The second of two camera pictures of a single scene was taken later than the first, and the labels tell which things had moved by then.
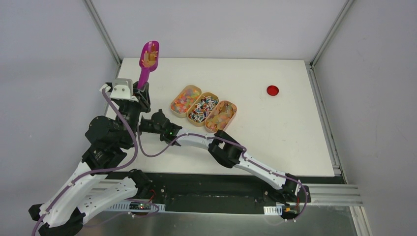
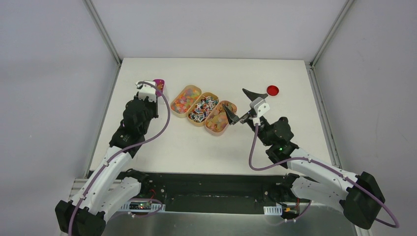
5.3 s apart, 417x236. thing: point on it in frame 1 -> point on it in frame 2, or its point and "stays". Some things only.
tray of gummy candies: x=184 y=100 stays
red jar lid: x=272 y=90 stays
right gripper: x=140 y=123 -> x=233 y=119
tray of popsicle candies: x=221 y=117 stays
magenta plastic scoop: x=148 y=62 -> x=160 y=84
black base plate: x=223 y=192 stays
